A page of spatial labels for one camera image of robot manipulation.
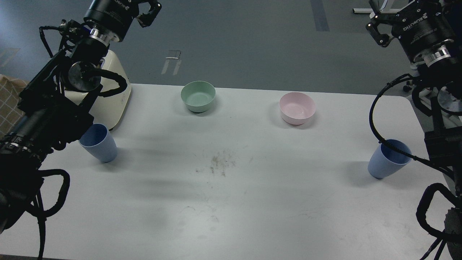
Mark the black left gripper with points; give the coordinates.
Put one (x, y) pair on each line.
(110, 20)

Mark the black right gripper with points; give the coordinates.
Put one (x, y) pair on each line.
(419, 26)

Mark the blue cup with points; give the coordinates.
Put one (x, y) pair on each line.
(98, 141)
(386, 161)

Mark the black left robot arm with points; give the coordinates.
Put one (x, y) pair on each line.
(56, 105)

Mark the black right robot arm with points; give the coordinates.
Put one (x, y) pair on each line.
(437, 91)

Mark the green bowl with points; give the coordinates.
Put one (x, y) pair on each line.
(198, 96)

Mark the cream toaster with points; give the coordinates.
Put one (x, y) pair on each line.
(107, 110)

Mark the pink bowl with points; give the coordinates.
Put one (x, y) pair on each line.
(296, 108)

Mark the checkered beige cloth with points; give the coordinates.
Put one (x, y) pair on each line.
(10, 114)

